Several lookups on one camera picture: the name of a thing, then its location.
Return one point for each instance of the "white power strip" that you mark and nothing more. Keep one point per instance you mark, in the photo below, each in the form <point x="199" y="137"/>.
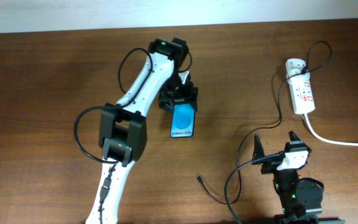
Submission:
<point x="300" y="86"/>

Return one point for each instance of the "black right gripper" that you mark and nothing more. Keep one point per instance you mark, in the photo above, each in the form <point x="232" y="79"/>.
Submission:
<point x="259" y="150"/>

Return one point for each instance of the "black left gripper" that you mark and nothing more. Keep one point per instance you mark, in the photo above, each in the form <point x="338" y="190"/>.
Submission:
<point x="190" y="95"/>

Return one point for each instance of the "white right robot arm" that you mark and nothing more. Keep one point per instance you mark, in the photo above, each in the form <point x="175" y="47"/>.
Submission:
<point x="300" y="197"/>

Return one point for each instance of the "blue smartphone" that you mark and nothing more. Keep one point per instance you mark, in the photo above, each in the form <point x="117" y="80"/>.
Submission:
<point x="183" y="121"/>

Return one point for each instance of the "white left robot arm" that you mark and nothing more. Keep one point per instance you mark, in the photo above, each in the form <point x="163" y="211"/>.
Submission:
<point x="123" y="126"/>

